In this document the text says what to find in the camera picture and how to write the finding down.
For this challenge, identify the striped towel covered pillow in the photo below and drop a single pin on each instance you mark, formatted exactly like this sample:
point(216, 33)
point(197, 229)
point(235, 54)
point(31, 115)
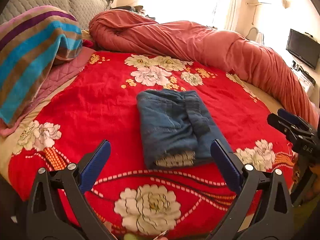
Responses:
point(31, 44)

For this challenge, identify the rust red rolled duvet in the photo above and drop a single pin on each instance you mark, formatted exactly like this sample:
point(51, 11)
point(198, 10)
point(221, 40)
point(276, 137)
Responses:
point(127, 32)

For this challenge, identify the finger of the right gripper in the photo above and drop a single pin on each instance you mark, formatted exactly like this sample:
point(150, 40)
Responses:
point(286, 119)
point(290, 133)

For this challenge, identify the blue denim lace-trimmed pants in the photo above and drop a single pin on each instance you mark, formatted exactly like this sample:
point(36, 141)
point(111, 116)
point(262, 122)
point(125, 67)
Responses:
point(176, 129)

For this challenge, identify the left hand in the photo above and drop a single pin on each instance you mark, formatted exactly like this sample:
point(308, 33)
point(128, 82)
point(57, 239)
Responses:
point(108, 225)

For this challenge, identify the right hand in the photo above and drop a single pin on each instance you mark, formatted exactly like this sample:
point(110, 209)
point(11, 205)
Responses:
point(298, 173)

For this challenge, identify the grey quilted headboard cushion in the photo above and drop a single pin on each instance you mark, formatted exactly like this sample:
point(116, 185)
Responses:
point(82, 10)

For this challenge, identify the pink quilted pillow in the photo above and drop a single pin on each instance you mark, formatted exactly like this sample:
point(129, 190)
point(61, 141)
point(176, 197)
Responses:
point(58, 76)

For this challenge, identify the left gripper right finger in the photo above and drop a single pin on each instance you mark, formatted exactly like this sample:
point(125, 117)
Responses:
point(273, 217)

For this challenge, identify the black wall television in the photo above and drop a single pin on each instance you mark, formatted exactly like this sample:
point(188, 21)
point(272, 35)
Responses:
point(304, 48)

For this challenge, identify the red floral bed blanket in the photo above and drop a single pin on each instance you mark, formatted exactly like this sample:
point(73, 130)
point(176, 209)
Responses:
point(177, 195)

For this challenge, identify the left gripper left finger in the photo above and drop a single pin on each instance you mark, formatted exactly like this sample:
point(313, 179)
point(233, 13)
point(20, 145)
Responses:
point(46, 218)

